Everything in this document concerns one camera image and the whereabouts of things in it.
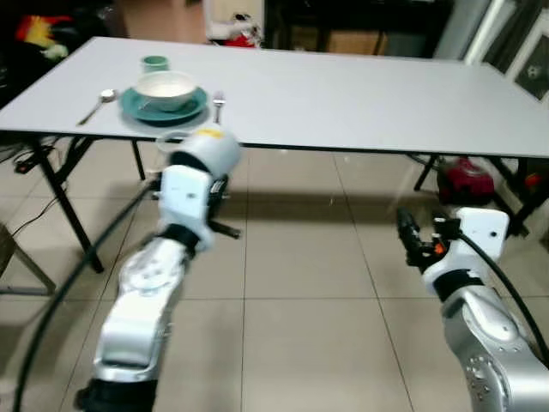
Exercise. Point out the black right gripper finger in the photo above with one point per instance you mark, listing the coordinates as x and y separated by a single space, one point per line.
407 227

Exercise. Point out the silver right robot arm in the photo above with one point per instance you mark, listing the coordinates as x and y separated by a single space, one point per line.
493 343

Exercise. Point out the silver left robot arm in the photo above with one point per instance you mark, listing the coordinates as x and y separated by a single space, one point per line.
141 300

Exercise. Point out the red vacuum cleaner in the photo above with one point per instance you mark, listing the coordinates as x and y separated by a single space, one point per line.
465 182

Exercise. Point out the silver metal fork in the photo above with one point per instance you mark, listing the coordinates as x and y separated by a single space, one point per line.
218 107

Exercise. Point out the teal ceramic plate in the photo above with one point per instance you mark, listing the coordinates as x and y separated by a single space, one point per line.
139 110

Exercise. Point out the white ribbed ceramic bowl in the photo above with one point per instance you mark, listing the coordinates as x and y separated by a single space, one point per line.
165 88

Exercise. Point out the mint green cup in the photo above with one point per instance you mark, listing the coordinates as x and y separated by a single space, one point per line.
155 63

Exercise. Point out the silver metal spoon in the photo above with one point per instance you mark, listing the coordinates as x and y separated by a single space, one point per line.
106 95

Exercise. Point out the red and white object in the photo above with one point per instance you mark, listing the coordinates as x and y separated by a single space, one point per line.
236 34

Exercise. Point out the black power strip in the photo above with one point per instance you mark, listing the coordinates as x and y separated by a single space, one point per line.
33 160

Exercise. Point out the white framed picture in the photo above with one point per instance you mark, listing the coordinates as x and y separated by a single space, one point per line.
532 67

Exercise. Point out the dark wooden cabinet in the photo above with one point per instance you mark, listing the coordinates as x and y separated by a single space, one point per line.
369 26

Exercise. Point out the red and yellow toy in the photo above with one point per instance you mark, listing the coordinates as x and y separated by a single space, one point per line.
39 33

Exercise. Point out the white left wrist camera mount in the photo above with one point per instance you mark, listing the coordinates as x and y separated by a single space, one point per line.
184 202

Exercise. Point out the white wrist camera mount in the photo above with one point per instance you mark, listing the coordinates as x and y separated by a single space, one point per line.
480 232
184 202

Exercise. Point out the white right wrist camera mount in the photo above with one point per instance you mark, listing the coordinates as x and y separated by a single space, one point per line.
480 232

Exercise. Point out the black folding table leg frame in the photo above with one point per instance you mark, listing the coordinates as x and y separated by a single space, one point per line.
73 219
515 180

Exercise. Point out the grey metal chair frame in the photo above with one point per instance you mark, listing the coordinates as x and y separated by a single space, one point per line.
21 262

